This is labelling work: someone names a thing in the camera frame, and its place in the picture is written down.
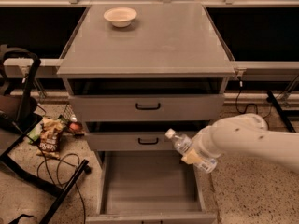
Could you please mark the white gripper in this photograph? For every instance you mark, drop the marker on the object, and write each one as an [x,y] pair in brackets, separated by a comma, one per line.
[200,146]

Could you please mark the clear plastic water bottle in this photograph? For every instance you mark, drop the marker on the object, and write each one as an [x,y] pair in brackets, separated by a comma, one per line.
[182,143]

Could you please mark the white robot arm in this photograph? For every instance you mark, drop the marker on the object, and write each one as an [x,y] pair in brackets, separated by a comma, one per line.
[246,134]

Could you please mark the grey top drawer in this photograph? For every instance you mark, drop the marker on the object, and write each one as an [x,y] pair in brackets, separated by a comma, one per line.
[147,108]

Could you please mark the grey middle drawer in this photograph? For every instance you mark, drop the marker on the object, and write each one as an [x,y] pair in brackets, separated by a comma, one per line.
[128,141]

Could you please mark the grey open bottom drawer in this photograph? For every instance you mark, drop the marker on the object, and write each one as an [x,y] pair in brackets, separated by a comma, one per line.
[149,187]

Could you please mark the grey drawer cabinet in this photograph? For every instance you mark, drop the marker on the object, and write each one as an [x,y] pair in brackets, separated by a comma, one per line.
[168,49]

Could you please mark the black wheeled stand base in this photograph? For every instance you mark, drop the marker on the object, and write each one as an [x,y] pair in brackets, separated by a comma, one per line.
[286,116]

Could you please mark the red apple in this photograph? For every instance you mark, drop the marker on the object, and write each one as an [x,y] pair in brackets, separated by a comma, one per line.
[75,127]

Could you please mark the brown chip bag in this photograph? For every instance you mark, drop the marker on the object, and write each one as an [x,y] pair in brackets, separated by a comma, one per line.
[50,136]

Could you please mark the white paper bowl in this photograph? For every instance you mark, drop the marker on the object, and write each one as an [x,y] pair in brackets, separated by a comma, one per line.
[120,17]

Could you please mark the green snack bag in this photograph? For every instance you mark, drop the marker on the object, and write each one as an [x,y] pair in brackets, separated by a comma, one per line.
[34,135]

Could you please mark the black metal stand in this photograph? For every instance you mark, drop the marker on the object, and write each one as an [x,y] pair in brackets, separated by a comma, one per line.
[18,118]

